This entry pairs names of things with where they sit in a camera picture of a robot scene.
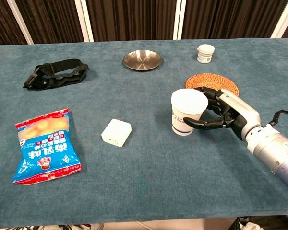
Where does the small white jar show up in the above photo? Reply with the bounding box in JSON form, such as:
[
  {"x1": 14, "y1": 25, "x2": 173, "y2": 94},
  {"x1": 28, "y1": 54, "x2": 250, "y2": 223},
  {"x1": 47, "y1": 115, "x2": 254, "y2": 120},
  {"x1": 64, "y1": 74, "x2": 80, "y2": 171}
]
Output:
[{"x1": 197, "y1": 44, "x2": 215, "y2": 64}]

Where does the white paper cup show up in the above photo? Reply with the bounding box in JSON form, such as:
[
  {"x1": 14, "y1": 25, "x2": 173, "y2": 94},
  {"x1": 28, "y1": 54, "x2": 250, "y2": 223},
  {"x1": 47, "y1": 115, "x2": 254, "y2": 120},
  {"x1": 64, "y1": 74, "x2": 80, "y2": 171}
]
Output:
[{"x1": 170, "y1": 88, "x2": 209, "y2": 137}]

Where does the teal table cloth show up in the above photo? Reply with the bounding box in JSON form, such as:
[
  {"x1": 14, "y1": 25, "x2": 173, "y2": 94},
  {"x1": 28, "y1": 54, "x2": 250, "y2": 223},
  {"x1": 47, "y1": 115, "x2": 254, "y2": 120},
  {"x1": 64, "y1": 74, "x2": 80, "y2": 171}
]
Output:
[{"x1": 0, "y1": 38, "x2": 288, "y2": 230}]

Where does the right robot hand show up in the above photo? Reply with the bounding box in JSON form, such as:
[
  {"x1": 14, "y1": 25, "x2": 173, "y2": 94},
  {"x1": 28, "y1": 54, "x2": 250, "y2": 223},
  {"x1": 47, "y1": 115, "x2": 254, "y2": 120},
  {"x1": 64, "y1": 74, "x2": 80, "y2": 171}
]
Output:
[{"x1": 183, "y1": 86, "x2": 263, "y2": 141}]

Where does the stainless steel plate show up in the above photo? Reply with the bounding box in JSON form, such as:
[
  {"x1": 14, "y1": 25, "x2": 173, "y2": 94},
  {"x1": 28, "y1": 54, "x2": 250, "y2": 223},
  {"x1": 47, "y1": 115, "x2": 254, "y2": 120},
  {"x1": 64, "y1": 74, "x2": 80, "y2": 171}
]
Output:
[{"x1": 122, "y1": 49, "x2": 163, "y2": 71}]

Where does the black bin with bag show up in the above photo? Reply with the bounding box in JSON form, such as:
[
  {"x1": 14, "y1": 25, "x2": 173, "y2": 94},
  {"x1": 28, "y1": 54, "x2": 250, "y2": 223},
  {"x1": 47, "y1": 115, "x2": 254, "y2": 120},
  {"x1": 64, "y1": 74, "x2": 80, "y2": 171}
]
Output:
[{"x1": 230, "y1": 215, "x2": 288, "y2": 230}]

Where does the white curtain frame post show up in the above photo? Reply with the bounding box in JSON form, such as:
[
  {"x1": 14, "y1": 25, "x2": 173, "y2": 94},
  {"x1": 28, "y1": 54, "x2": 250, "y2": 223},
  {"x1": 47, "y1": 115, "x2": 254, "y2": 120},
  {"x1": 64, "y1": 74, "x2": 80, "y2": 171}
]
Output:
[
  {"x1": 6, "y1": 0, "x2": 35, "y2": 45},
  {"x1": 74, "y1": 0, "x2": 95, "y2": 43},
  {"x1": 172, "y1": 0, "x2": 187, "y2": 40},
  {"x1": 270, "y1": 0, "x2": 288, "y2": 39}
]

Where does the blue red snack bag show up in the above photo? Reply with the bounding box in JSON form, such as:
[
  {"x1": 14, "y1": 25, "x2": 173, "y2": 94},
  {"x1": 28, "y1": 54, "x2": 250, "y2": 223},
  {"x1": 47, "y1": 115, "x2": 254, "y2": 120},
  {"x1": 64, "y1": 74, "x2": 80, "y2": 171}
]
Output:
[{"x1": 12, "y1": 108, "x2": 83, "y2": 185}]

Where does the woven rattan coaster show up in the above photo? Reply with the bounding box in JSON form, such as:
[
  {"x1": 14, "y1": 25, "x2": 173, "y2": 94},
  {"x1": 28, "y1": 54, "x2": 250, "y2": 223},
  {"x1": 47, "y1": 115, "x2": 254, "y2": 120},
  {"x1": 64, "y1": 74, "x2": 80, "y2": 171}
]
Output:
[{"x1": 185, "y1": 73, "x2": 240, "y2": 97}]

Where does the white power adapter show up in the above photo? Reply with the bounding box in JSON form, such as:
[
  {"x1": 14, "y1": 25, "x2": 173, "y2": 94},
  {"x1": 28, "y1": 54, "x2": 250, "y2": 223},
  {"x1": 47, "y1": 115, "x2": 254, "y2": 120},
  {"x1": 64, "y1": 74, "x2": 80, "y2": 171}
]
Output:
[{"x1": 101, "y1": 118, "x2": 132, "y2": 148}]

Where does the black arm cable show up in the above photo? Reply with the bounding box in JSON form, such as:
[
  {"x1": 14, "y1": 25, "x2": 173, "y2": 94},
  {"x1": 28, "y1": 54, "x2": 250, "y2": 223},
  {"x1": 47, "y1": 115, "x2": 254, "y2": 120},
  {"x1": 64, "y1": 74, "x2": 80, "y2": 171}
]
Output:
[{"x1": 266, "y1": 109, "x2": 288, "y2": 127}]

